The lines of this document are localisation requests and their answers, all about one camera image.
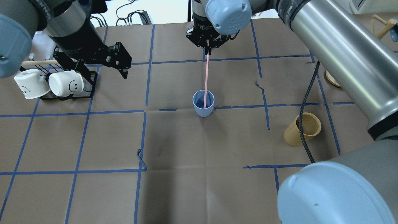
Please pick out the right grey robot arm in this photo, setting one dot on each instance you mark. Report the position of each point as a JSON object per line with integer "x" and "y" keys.
{"x": 361, "y": 186}

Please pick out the blue mug on tree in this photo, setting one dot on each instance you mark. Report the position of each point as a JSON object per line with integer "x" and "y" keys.
{"x": 394, "y": 33}

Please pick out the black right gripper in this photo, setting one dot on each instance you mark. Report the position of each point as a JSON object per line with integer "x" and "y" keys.
{"x": 201, "y": 26}

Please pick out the silver toaster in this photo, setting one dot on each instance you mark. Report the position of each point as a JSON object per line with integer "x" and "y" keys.
{"x": 361, "y": 6}

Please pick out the white smiley mug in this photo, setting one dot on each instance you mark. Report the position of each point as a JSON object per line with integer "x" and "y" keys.
{"x": 66, "y": 83}
{"x": 32, "y": 83}

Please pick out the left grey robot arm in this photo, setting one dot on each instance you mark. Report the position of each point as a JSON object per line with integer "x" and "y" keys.
{"x": 66, "y": 23}

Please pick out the bamboo chopstick holder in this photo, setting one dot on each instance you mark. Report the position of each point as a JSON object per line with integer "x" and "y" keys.
{"x": 311, "y": 126}

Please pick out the pink chopstick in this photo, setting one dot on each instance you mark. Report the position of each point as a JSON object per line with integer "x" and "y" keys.
{"x": 206, "y": 82}

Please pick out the light blue plastic cup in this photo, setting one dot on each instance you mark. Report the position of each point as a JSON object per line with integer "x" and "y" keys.
{"x": 198, "y": 103}

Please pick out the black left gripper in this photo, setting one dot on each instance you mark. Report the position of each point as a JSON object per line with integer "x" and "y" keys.
{"x": 75, "y": 41}

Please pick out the black wire cup rack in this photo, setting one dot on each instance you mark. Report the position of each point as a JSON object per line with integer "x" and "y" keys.
{"x": 48, "y": 67}

